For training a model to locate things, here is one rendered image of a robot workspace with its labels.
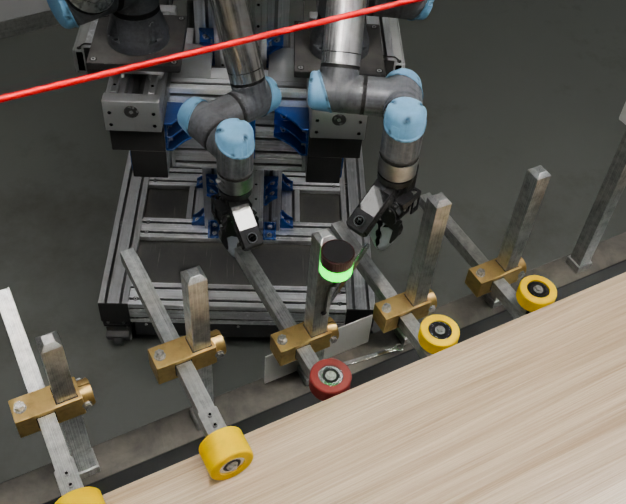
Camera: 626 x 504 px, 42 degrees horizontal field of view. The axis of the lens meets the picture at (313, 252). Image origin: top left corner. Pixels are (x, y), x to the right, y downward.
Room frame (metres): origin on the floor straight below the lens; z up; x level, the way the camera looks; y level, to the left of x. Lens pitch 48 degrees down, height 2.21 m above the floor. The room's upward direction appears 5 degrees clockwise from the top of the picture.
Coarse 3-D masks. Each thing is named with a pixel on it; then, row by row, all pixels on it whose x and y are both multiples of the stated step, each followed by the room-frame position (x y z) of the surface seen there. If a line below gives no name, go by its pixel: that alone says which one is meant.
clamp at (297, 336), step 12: (300, 324) 1.02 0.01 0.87; (276, 336) 0.98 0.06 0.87; (288, 336) 0.98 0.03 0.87; (300, 336) 0.99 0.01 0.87; (324, 336) 0.99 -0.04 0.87; (336, 336) 1.01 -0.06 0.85; (276, 348) 0.96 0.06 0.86; (288, 348) 0.95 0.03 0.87; (312, 348) 0.98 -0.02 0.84; (324, 348) 1.00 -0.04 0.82; (288, 360) 0.95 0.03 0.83
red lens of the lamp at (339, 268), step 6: (330, 240) 1.00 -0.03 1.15; (342, 240) 1.00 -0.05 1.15; (354, 252) 0.97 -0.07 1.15; (324, 258) 0.95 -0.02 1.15; (324, 264) 0.95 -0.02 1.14; (330, 264) 0.94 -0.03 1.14; (336, 264) 0.94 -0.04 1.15; (342, 264) 0.94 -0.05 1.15; (348, 264) 0.95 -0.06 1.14; (330, 270) 0.94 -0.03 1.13; (336, 270) 0.94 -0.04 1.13; (342, 270) 0.94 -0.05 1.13
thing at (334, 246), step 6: (336, 240) 1.00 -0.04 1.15; (324, 246) 0.98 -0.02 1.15; (330, 246) 0.98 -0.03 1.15; (336, 246) 0.98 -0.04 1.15; (342, 246) 0.98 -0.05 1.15; (348, 246) 0.98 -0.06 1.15; (324, 252) 0.96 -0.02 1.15; (330, 252) 0.97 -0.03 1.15; (336, 252) 0.97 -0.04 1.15; (342, 252) 0.97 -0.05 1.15; (348, 252) 0.97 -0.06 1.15; (330, 258) 0.95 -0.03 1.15; (336, 258) 0.95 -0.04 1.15; (342, 258) 0.95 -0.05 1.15; (348, 258) 0.96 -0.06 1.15; (336, 282) 0.97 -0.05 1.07; (330, 288) 0.98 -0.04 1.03; (324, 306) 0.99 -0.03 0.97; (324, 312) 0.99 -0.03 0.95
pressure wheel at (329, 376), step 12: (324, 360) 0.91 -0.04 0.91; (336, 360) 0.91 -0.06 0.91; (312, 372) 0.88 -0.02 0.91; (324, 372) 0.88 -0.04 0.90; (336, 372) 0.89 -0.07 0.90; (348, 372) 0.89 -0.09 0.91; (312, 384) 0.85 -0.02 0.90; (324, 384) 0.85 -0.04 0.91; (336, 384) 0.86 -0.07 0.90; (348, 384) 0.86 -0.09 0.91; (324, 396) 0.84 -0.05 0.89
